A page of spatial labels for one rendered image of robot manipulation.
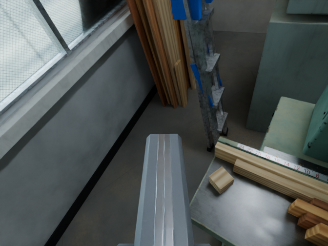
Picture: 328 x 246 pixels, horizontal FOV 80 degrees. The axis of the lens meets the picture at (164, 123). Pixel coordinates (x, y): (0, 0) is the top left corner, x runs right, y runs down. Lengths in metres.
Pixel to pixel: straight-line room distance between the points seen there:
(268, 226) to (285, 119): 0.41
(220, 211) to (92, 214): 1.25
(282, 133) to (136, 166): 1.17
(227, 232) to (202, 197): 0.09
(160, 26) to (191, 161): 1.00
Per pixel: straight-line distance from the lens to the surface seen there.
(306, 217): 0.50
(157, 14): 1.45
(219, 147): 0.53
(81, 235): 1.66
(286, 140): 0.76
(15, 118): 1.13
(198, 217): 0.52
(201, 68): 1.02
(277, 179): 0.53
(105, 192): 1.66
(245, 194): 0.54
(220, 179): 0.51
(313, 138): 0.68
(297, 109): 0.86
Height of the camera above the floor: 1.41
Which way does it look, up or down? 51 degrees down
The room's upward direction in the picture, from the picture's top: 17 degrees counter-clockwise
